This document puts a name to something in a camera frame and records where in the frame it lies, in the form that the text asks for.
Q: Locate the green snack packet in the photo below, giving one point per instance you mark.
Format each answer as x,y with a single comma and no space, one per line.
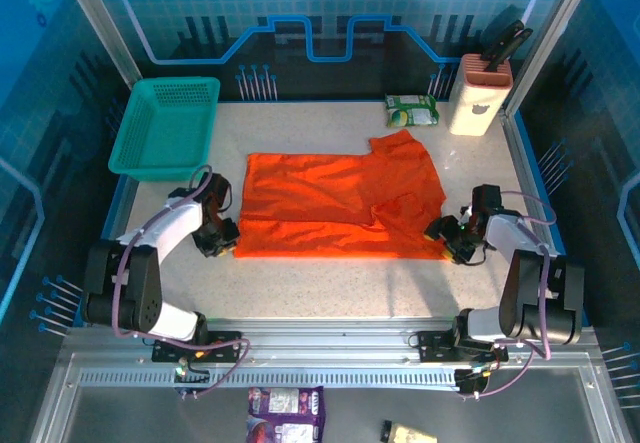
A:
412,113

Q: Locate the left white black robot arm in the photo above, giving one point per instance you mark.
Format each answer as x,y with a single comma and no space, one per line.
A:
145,288

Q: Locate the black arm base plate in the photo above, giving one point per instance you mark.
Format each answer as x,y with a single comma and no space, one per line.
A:
435,345
225,348

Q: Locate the aluminium frame post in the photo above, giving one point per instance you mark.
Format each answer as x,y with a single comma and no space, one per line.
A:
98,18
549,38

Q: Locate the orange t-shirt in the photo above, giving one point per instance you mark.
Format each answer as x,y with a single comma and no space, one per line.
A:
325,198

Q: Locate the cream knife block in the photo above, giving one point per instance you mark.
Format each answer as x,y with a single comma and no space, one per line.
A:
475,108

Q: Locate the teal plastic mesh basket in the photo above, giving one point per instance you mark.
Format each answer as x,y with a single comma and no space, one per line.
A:
160,128

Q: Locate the beige black packet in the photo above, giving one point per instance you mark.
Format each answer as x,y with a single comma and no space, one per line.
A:
407,434

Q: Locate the aluminium frame rail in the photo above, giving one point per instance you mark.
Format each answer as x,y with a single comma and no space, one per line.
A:
325,343

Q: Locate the purple snack packet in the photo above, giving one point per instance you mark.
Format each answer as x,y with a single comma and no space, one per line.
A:
285,413

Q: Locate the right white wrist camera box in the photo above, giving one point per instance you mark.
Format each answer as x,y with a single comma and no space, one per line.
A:
467,213

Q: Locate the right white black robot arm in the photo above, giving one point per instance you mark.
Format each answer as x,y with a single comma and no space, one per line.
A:
520,303

